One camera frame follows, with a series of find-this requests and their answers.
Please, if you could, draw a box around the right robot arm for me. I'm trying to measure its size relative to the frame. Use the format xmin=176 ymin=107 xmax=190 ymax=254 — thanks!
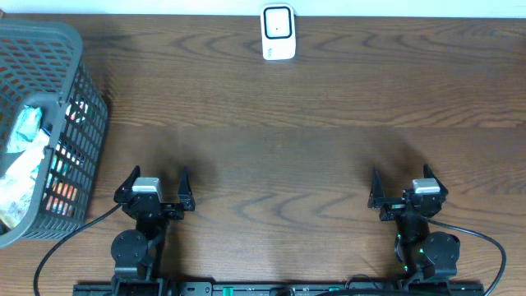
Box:
xmin=367 ymin=165 xmax=460 ymax=290

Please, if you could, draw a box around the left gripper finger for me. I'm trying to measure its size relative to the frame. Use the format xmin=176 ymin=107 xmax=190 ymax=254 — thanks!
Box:
xmin=177 ymin=167 xmax=196 ymax=211
xmin=113 ymin=165 xmax=141 ymax=204

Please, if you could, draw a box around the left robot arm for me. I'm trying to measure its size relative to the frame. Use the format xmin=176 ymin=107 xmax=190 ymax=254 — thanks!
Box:
xmin=111 ymin=166 xmax=196 ymax=295

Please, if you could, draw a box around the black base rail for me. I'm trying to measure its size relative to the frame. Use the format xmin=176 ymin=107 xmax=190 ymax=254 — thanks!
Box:
xmin=72 ymin=279 xmax=484 ymax=296

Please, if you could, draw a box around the small dark green box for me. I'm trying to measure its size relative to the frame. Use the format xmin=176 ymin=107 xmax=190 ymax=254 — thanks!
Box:
xmin=66 ymin=101 xmax=89 ymax=123

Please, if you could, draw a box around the grey plastic mesh basket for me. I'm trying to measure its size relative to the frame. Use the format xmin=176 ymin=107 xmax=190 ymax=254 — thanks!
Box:
xmin=1 ymin=19 xmax=109 ymax=247

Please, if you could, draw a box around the white barcode scanner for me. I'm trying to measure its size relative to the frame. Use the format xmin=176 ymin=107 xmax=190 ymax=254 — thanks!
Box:
xmin=260 ymin=3 xmax=297 ymax=61

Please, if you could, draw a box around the large white wet-wipes pack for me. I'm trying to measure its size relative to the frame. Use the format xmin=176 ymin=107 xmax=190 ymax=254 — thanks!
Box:
xmin=1 ymin=130 xmax=49 ymax=229

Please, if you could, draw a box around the teal crinkled snack packet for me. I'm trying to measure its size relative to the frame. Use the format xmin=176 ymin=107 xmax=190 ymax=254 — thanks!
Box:
xmin=7 ymin=105 xmax=43 ymax=154

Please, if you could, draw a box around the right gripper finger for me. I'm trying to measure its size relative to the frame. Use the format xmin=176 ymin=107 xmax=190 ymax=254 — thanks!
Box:
xmin=367 ymin=169 xmax=385 ymax=208
xmin=423 ymin=164 xmax=449 ymax=195

